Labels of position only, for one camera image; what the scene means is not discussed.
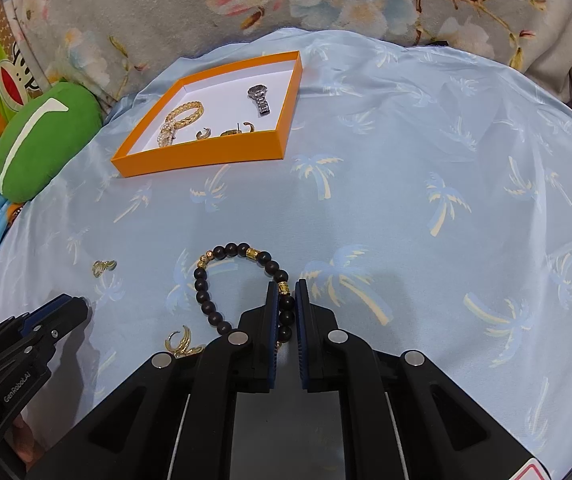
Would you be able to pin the light blue palm cloth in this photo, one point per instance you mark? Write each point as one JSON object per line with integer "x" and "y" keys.
{"x": 425, "y": 196}

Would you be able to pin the gold huggie earring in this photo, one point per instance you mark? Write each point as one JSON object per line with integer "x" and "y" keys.
{"x": 244, "y": 127}

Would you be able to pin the green plush cushion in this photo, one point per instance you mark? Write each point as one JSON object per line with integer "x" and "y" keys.
{"x": 43, "y": 136}

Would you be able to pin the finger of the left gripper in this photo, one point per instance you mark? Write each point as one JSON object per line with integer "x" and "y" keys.
{"x": 54, "y": 320}

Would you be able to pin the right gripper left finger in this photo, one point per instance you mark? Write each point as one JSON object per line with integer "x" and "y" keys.
{"x": 173, "y": 418}

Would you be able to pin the orange jewelry tray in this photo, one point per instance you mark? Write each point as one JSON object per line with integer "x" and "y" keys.
{"x": 165, "y": 138}

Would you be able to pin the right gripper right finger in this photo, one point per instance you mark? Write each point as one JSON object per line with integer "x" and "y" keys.
{"x": 401, "y": 416}

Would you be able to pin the grey floral blanket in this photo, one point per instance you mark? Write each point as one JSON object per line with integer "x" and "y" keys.
{"x": 116, "y": 47}

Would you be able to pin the gold hoop earring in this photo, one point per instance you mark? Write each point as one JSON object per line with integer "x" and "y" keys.
{"x": 203, "y": 134}

